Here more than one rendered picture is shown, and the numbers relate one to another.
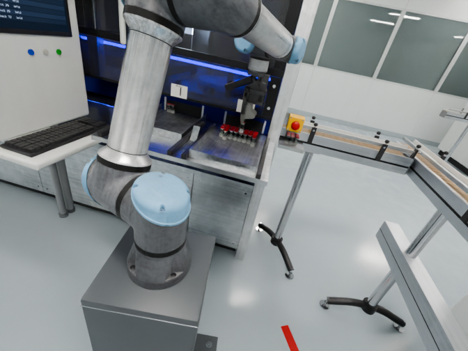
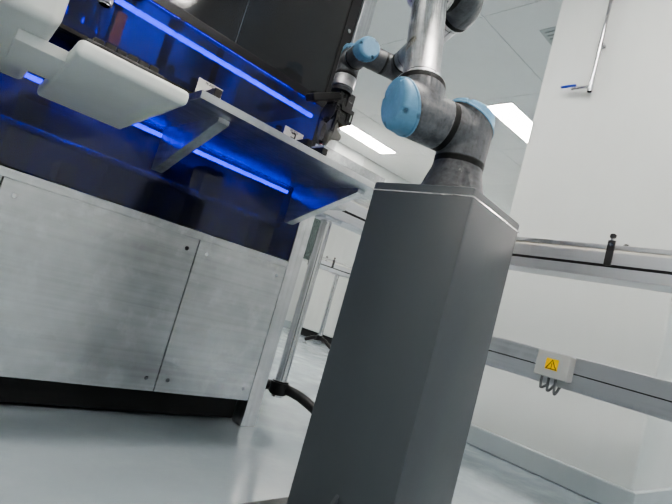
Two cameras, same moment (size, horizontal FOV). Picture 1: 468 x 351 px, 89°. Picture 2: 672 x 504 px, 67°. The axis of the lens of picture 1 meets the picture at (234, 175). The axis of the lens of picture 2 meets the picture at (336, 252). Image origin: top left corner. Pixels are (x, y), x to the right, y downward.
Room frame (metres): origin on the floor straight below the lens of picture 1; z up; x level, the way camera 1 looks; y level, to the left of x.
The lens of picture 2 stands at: (-0.23, 1.13, 0.49)
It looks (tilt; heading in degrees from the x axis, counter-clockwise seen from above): 6 degrees up; 313
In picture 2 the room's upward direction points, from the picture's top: 16 degrees clockwise
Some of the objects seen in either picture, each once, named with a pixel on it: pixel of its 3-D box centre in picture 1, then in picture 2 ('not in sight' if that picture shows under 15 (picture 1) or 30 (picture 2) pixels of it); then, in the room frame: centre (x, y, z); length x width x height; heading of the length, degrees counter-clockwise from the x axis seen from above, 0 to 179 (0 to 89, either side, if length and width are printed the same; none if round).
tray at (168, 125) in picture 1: (170, 120); not in sight; (1.11, 0.36, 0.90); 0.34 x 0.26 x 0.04; 174
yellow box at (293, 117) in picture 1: (295, 122); not in sight; (1.16, -0.24, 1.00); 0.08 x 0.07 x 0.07; 174
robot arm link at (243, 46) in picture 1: (254, 42); (367, 55); (0.90, 0.02, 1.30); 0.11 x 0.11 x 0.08; 65
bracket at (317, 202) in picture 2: not in sight; (321, 207); (0.98, -0.05, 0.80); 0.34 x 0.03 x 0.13; 174
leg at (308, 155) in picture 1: (290, 201); (302, 305); (1.29, -0.39, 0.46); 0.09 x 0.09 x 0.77; 84
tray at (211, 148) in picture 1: (232, 145); (319, 169); (0.96, 0.03, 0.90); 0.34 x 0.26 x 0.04; 173
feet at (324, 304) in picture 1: (365, 310); not in sight; (0.91, -0.92, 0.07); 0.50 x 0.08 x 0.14; 84
